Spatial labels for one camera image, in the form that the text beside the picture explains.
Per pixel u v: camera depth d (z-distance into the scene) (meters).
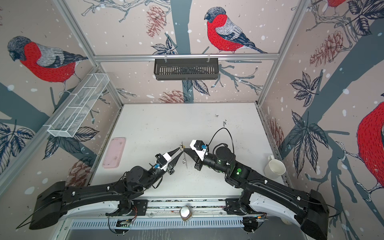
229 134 0.45
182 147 0.64
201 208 0.75
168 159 0.53
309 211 0.40
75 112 0.76
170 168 0.58
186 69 1.06
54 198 0.47
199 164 0.58
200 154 0.57
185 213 0.63
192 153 0.58
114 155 0.91
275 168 0.79
